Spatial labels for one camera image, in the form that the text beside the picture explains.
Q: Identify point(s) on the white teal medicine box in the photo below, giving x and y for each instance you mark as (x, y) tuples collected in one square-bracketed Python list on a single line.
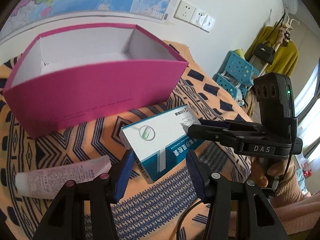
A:
[(160, 142)]

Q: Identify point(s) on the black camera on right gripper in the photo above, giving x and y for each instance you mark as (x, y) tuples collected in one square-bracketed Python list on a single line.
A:
[(277, 113)]

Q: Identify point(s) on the blue perforated plastic basket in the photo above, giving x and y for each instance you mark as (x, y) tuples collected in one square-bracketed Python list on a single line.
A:
[(236, 76)]

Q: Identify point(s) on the black handbag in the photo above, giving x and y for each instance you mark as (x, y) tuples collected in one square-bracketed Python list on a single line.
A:
[(264, 52)]

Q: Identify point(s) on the pink open cardboard box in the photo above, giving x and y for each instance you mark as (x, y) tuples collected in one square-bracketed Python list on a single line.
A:
[(80, 73)]

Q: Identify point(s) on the right hand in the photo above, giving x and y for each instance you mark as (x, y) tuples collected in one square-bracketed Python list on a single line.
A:
[(283, 169)]

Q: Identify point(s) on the mustard yellow hanging garment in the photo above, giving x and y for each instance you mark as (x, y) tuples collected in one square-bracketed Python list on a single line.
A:
[(285, 59)]

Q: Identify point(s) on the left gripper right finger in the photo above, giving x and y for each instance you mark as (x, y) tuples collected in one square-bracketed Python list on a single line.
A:
[(214, 189)]

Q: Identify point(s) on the white wall socket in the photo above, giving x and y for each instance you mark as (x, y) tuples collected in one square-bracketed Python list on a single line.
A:
[(198, 18), (184, 11)]

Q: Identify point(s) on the white wall socket left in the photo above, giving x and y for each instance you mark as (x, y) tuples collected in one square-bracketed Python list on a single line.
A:
[(184, 11)]

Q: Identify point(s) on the white wall socket middle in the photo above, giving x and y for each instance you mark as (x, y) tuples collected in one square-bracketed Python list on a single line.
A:
[(198, 18)]

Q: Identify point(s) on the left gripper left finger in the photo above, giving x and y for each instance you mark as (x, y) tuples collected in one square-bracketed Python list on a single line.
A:
[(108, 188)]

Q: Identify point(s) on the pink cream tube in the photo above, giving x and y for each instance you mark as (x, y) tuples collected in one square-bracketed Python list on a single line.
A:
[(46, 183)]

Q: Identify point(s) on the orange patterned tablecloth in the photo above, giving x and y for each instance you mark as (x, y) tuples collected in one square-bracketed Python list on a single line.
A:
[(134, 175)]

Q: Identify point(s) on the white wall switch right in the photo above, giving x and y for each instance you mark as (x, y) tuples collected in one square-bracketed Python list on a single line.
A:
[(208, 23)]

